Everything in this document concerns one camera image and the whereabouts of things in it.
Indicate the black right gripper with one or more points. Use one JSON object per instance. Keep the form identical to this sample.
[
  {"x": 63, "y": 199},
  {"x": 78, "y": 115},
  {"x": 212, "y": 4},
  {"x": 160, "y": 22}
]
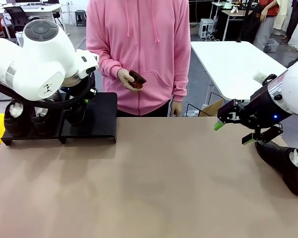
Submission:
[{"x": 259, "y": 111}]

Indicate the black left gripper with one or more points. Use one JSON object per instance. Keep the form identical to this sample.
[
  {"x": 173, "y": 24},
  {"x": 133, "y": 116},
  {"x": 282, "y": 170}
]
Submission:
[{"x": 69, "y": 89}]

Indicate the dark brown brush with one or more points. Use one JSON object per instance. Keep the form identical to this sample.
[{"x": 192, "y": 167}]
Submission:
[{"x": 139, "y": 79}]

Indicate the person's right forearm pink sleeve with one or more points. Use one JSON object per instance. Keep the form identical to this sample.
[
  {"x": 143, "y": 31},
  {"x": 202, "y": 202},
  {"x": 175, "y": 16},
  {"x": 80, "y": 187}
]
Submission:
[{"x": 111, "y": 68}]

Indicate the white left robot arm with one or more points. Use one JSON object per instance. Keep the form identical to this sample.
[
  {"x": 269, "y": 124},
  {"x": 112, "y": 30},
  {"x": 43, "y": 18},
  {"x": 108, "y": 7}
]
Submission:
[{"x": 39, "y": 62}]

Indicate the person's left forearm pink sleeve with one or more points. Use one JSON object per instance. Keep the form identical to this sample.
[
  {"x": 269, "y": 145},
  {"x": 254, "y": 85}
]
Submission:
[{"x": 182, "y": 81}]

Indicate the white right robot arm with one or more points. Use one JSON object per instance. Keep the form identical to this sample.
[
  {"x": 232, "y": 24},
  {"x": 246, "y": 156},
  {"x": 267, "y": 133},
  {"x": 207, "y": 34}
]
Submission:
[{"x": 296, "y": 86}]

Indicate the person's right hand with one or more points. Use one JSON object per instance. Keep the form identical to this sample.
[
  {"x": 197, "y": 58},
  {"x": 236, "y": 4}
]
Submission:
[{"x": 125, "y": 78}]

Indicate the person's left hand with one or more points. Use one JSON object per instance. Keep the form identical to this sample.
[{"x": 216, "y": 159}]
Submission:
[{"x": 176, "y": 109}]

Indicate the white table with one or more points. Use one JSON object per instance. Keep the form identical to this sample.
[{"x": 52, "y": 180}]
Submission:
[{"x": 233, "y": 64}]

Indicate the person in pink hoodie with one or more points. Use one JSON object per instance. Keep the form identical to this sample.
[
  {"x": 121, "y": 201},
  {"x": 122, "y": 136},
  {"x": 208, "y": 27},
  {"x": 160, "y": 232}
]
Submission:
[{"x": 141, "y": 37}]

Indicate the grey plastic stool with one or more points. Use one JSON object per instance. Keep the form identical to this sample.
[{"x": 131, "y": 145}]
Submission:
[{"x": 81, "y": 17}]

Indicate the grey plastic bin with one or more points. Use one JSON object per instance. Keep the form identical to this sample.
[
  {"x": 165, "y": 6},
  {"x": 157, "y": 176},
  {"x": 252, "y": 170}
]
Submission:
[{"x": 272, "y": 45}]

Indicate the white air purifier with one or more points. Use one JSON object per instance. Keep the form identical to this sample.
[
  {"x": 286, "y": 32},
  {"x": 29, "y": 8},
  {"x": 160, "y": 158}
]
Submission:
[{"x": 20, "y": 38}]

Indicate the black office chair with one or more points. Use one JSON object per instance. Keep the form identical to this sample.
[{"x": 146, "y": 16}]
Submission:
[
  {"x": 17, "y": 15},
  {"x": 0, "y": 95}
]

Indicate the white office desk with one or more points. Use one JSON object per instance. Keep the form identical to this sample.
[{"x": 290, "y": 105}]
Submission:
[{"x": 47, "y": 8}]

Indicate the person in red shirt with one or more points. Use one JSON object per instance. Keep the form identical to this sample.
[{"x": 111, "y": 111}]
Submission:
[{"x": 267, "y": 27}]

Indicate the white computer case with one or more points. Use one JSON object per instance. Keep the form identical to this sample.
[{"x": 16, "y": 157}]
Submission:
[{"x": 206, "y": 28}]

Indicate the brown top side table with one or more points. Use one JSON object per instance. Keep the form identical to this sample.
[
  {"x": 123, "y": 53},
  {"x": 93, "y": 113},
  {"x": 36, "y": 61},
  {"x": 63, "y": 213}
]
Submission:
[{"x": 234, "y": 13}]

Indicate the person in dark clothes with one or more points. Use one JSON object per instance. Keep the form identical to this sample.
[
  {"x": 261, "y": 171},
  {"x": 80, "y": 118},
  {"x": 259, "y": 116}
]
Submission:
[{"x": 296, "y": 17}]

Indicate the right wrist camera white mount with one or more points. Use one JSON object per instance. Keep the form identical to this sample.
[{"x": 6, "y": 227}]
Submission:
[{"x": 260, "y": 77}]

